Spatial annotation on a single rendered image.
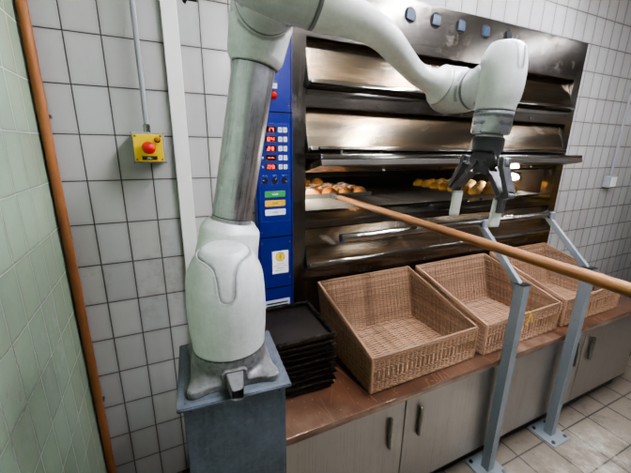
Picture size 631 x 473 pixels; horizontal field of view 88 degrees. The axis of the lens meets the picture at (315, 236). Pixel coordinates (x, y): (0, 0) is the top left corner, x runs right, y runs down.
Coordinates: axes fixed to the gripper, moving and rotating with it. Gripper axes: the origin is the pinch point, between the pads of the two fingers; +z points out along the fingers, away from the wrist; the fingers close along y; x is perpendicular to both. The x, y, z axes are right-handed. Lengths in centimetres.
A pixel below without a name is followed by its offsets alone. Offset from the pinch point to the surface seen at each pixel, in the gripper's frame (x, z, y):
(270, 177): -40, -1, -67
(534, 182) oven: 154, -3, -102
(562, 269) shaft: 15.3, 9.8, 15.8
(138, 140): -86, -12, -58
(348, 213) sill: 0, 15, -74
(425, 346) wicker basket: 15, 58, -25
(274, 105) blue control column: -40, -29, -68
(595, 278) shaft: 15.9, 9.2, 22.6
